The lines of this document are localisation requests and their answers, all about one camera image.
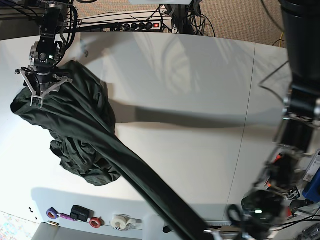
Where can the blue box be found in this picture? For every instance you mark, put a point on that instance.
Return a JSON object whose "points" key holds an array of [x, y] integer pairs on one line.
{"points": [[312, 189]]}

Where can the red tape roll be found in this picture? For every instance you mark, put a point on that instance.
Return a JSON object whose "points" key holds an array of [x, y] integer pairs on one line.
{"points": [[96, 222]]}

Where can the white power strip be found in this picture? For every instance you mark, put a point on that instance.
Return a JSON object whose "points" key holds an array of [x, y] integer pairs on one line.
{"points": [[154, 27]]}

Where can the purple tape roll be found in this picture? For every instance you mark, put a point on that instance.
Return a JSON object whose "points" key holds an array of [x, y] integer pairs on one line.
{"points": [[52, 213]]}

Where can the white tape roll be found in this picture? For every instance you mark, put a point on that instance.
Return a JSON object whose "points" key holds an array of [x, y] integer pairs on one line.
{"points": [[124, 222]]}

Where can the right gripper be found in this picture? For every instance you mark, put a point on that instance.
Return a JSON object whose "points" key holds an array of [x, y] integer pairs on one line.
{"points": [[41, 81]]}

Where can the black action camera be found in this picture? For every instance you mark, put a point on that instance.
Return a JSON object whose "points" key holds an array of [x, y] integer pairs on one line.
{"points": [[80, 213]]}

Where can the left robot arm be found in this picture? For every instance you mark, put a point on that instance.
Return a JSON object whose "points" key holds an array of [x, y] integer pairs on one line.
{"points": [[301, 105]]}

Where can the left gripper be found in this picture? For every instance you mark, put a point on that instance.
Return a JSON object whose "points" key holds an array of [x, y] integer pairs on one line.
{"points": [[258, 213]]}

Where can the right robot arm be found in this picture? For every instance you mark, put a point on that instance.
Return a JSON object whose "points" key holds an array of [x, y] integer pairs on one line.
{"points": [[57, 33]]}

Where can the dark green t-shirt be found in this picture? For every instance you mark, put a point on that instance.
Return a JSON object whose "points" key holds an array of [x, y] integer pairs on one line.
{"points": [[82, 123]]}

